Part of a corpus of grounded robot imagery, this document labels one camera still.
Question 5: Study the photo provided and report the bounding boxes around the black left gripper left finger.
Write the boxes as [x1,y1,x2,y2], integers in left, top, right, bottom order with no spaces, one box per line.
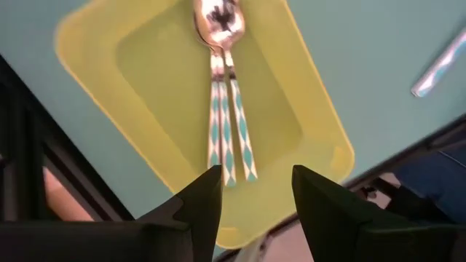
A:
[0,164,223,262]

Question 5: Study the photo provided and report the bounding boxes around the silver spoon teal patterned handle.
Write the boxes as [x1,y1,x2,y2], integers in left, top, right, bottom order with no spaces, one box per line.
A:
[192,0,222,169]
[410,28,466,98]
[194,0,237,187]
[196,0,258,183]

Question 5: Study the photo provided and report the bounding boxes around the yellow plastic bin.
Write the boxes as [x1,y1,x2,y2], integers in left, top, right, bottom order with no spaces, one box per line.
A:
[53,0,356,250]

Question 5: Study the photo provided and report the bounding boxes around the person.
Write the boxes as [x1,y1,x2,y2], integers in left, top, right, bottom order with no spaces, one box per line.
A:
[395,145,466,223]

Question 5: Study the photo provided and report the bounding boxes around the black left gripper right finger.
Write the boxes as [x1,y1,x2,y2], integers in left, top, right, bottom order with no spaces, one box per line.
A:
[291,164,466,262]

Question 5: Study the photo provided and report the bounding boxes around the green table mat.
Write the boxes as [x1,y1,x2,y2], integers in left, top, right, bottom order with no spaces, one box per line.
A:
[0,0,466,219]

